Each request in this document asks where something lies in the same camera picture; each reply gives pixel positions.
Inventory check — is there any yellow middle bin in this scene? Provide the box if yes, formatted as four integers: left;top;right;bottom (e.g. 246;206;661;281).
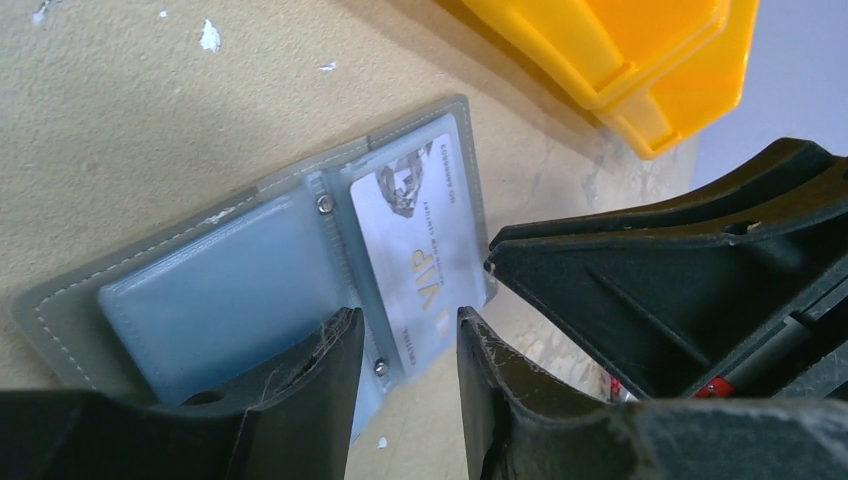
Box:
457;0;733;113

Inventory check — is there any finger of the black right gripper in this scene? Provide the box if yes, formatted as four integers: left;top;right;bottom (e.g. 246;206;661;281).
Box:
486;157;847;398
490;137;842;250

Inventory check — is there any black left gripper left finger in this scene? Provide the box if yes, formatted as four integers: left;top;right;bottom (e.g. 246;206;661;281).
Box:
1;308;364;479

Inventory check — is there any yellow bin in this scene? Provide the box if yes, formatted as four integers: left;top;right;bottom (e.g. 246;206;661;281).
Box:
594;1;759;159
457;0;733;113

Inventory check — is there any coloured marker pack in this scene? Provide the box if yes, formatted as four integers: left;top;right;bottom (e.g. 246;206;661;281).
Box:
600;371;638;403

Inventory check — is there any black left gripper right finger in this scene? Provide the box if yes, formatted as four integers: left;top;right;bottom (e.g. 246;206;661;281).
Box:
457;307;847;479

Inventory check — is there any grey leather card holder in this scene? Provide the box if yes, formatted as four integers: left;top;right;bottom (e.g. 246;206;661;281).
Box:
11;94;497;433

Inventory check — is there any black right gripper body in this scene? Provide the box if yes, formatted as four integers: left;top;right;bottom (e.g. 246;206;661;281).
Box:
695;280;847;400

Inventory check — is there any yellow right bin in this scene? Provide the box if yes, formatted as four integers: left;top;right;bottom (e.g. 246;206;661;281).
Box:
594;1;759;159

